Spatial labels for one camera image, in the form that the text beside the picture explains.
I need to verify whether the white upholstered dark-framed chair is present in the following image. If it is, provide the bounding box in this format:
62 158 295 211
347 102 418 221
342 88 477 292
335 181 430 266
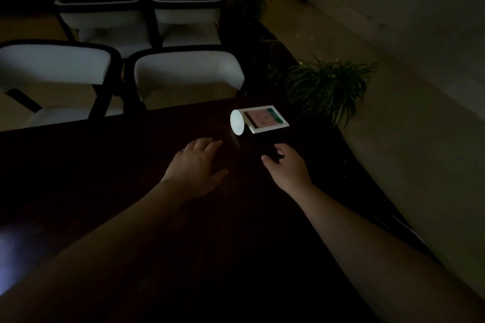
53 0 153 58
124 46 246 111
151 0 224 48
0 39 124 128

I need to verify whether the person's left hand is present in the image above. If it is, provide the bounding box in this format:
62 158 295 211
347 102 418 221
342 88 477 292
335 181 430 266
160 138 229 199

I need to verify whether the person's right hand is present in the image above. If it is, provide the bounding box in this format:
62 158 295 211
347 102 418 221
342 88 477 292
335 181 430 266
261 143 313 198

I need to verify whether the person's left forearm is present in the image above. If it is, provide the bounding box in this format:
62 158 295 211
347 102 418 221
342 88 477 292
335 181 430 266
0 179 198 323

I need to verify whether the person's right forearm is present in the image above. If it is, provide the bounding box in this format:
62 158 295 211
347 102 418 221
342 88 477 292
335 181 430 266
292 184 485 323

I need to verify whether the white paper cup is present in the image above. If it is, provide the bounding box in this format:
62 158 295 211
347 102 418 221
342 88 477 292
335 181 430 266
230 109 254 136

